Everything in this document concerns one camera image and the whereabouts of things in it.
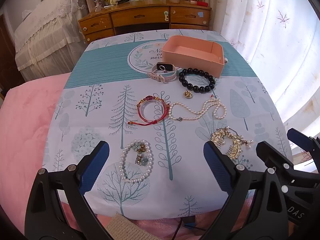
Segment gold hair comb ornament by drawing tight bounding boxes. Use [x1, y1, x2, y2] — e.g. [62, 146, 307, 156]
[210, 126, 253, 160]

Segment long pearl necklace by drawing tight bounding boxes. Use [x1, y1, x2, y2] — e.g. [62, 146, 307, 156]
[169, 98, 227, 121]

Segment pearl bracelet with charms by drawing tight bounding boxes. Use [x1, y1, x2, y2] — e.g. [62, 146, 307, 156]
[118, 140, 154, 184]

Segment red string bracelet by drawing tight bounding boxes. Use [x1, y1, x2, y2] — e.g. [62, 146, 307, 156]
[127, 95, 171, 126]

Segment black bead bracelet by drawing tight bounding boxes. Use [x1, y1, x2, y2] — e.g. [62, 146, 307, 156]
[178, 67, 217, 93]

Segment pink strap smartwatch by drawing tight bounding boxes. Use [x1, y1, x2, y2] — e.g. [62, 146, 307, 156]
[147, 62, 177, 83]

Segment pink blanket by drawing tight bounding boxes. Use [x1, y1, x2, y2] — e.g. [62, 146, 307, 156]
[0, 74, 69, 233]

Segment small gold pendant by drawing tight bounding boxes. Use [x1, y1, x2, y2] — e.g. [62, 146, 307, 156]
[183, 90, 193, 99]

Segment white floral curtain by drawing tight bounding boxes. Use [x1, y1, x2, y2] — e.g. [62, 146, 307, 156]
[206, 0, 319, 137]

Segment pink open drawer box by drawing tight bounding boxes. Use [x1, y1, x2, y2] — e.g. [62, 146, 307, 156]
[162, 35, 225, 78]

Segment tree print tablecloth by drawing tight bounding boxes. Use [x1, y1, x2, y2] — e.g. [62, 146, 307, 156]
[42, 30, 292, 219]

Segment white lace covered furniture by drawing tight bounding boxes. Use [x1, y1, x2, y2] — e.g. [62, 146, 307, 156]
[15, 0, 88, 81]

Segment red box on desk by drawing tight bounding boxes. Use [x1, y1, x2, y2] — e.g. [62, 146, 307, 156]
[196, 1, 208, 7]

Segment wooden desk with drawers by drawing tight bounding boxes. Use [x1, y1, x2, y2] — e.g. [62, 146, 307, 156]
[79, 0, 212, 44]

